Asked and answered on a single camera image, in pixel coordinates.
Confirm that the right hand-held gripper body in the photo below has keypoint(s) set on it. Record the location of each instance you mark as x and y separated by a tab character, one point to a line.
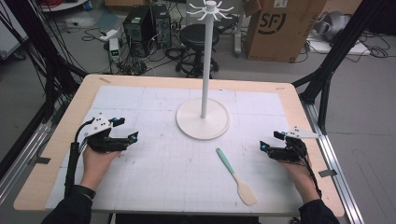
291	151

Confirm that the white device green display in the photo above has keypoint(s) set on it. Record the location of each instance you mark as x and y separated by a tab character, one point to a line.
114	49

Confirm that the white power strip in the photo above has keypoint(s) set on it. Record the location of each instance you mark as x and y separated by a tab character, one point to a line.
108	34

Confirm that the black metal frame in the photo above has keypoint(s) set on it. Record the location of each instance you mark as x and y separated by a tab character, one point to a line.
339	53
40	46

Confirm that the person's right hand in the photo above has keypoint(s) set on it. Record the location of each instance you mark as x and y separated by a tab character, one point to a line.
302	180

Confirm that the large black computer tower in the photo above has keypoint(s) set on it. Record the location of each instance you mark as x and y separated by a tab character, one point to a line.
138	31

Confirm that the white grid mat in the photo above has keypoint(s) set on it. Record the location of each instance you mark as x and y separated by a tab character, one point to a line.
155	174

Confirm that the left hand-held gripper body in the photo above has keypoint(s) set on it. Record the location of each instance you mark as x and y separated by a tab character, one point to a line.
102	141

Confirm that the white metal stand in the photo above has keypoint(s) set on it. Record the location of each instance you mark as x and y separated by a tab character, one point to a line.
238	34

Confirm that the black round stool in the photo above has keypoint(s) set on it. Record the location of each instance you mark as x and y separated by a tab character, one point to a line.
194	35

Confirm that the black wristband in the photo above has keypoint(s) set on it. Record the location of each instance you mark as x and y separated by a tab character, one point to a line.
83	190

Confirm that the brown cardboard box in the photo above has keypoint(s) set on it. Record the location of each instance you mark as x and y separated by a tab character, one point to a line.
280	43

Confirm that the person's left hand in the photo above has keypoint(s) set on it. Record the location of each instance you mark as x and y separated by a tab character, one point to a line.
95	166

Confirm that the slim black computer tower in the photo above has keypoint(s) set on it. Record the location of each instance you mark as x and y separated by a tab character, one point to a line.
162	26

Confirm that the grey rounded device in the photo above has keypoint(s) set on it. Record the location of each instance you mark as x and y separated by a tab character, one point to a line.
333	25

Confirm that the aluminium rail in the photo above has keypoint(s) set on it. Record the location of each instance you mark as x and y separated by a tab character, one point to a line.
18	165
336	168

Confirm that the white hook rack stand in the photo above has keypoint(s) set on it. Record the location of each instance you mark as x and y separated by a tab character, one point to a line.
202	121

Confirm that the white flat board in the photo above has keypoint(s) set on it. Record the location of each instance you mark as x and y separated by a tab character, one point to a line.
336	48

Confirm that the tan tape strip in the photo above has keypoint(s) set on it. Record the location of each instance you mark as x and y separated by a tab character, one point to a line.
280	88
104	80

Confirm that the white round table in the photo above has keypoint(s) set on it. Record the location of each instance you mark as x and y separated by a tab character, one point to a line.
62	5

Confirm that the grey tape piece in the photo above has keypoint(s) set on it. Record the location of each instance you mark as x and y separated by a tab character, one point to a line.
41	160
327	173

